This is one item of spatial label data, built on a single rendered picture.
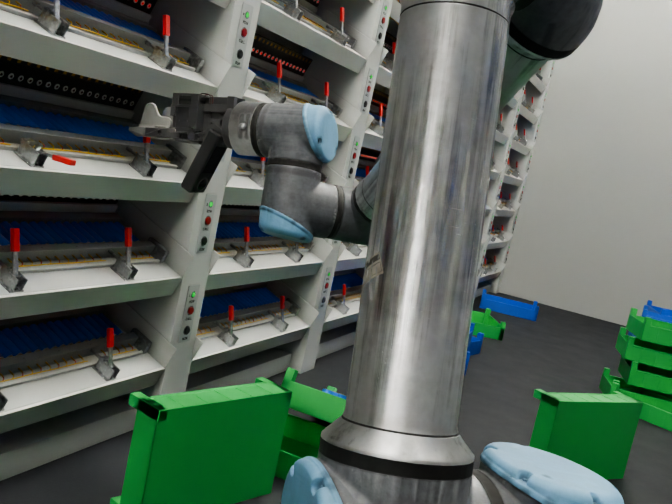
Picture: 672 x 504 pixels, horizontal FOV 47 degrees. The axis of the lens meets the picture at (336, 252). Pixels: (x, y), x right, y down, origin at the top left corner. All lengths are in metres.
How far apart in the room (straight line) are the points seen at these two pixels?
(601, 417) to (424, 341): 1.30
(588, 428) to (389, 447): 1.29
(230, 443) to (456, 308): 0.73
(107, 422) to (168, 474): 0.33
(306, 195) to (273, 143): 0.10
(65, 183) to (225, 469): 0.55
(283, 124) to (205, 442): 0.54
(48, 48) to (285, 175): 0.39
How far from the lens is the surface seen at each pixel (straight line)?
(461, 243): 0.73
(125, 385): 1.55
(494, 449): 0.85
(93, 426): 1.58
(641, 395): 2.90
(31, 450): 1.47
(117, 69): 1.33
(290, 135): 1.24
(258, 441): 1.43
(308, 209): 1.23
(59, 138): 1.33
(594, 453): 2.02
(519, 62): 0.95
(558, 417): 1.88
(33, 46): 1.20
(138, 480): 1.31
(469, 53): 0.76
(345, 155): 2.18
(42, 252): 1.36
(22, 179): 1.21
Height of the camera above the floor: 0.64
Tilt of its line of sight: 7 degrees down
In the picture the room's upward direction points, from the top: 12 degrees clockwise
